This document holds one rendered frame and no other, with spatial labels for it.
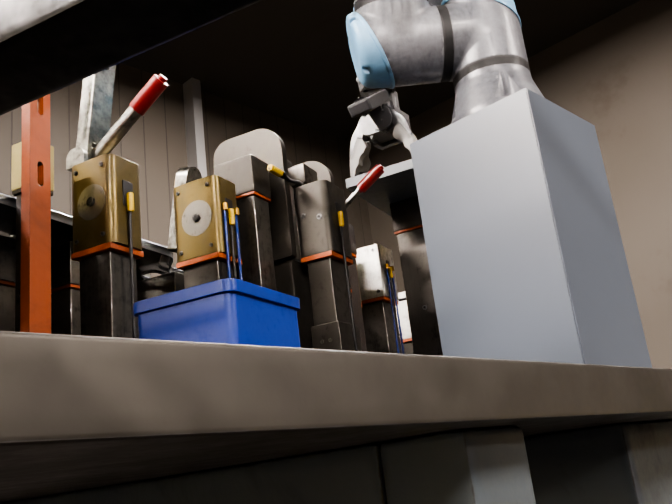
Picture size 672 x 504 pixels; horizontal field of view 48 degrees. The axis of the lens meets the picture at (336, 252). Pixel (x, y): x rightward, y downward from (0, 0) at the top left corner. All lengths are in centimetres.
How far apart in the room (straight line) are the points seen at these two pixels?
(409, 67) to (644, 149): 315
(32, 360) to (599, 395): 45
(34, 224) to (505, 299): 58
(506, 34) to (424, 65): 13
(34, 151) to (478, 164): 56
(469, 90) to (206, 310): 67
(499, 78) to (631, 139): 318
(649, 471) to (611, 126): 354
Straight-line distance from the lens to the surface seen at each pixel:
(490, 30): 118
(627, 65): 442
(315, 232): 114
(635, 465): 88
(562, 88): 456
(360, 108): 141
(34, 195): 91
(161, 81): 99
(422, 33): 116
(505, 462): 57
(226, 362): 34
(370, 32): 115
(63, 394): 30
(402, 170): 136
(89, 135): 102
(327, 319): 111
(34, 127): 95
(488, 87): 112
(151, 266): 125
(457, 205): 106
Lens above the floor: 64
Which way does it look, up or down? 17 degrees up
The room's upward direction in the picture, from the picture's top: 7 degrees counter-clockwise
